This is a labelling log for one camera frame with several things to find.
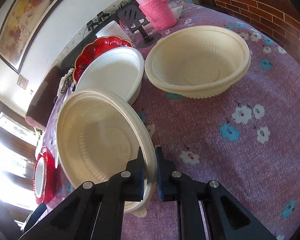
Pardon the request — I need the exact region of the wall switch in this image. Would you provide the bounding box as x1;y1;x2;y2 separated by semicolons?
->
17;75;29;90

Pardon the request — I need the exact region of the black clamp device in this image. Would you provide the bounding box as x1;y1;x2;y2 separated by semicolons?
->
86;12;109;32

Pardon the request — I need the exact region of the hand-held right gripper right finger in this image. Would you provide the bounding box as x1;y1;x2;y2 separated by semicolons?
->
155;146;277;240

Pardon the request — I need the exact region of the brown sofa armrest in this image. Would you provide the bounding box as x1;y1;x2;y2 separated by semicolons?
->
25;66;63;132

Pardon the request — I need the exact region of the red glass plate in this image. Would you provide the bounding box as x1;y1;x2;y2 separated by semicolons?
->
33;146;63;205
73;37;134;84

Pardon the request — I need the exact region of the pink bottle with knitted sleeve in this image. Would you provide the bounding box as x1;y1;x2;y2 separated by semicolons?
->
129;0;178;29

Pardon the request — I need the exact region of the cream plastic bowl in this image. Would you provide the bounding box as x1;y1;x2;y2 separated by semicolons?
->
144;26;251;98
56;87;157;217

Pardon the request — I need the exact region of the clear plastic bag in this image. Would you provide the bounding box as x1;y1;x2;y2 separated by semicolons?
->
168;0;193;18

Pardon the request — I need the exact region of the white foam bowl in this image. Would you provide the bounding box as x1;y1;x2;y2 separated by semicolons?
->
75;46;145;105
34;158;46;197

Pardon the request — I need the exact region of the white plastic cup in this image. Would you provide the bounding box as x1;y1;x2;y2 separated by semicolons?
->
96;21;132;43

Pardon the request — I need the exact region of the brick pattern wooden cabinet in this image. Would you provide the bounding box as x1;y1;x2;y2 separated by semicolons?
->
189;0;300;77

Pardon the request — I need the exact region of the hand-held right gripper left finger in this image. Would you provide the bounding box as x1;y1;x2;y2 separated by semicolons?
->
19;147;146;240

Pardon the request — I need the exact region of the black phone stand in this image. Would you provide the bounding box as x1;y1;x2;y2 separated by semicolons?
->
118;4;162;49

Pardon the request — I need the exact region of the leopard print pouch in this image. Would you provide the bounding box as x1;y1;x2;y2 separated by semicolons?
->
60;69;75;97

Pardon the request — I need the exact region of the framed painting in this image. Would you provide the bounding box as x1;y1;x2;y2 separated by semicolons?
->
0;0;79;74

